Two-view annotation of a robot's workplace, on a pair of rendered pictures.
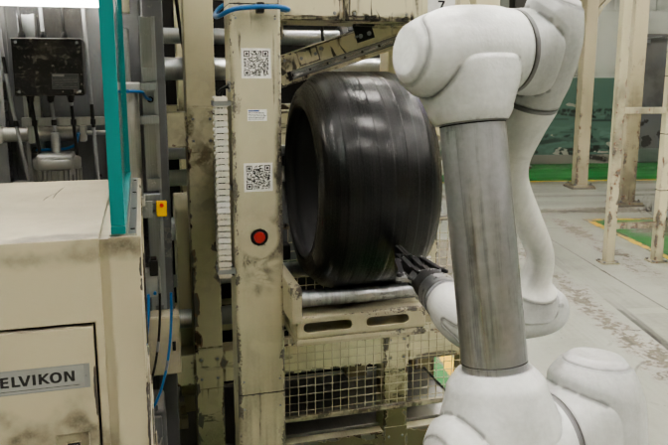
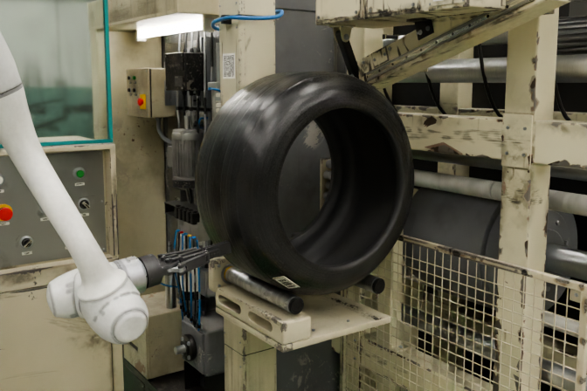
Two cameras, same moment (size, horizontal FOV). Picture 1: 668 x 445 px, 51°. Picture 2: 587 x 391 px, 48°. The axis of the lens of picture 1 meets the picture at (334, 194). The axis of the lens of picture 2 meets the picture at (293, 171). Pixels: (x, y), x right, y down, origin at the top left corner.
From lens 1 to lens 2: 217 cm
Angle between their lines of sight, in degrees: 70
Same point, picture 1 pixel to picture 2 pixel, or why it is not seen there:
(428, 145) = (244, 146)
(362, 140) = (210, 134)
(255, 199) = not seen: hidden behind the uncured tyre
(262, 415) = (232, 368)
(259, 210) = not seen: hidden behind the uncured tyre
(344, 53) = (406, 52)
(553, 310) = (89, 312)
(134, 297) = not seen: outside the picture
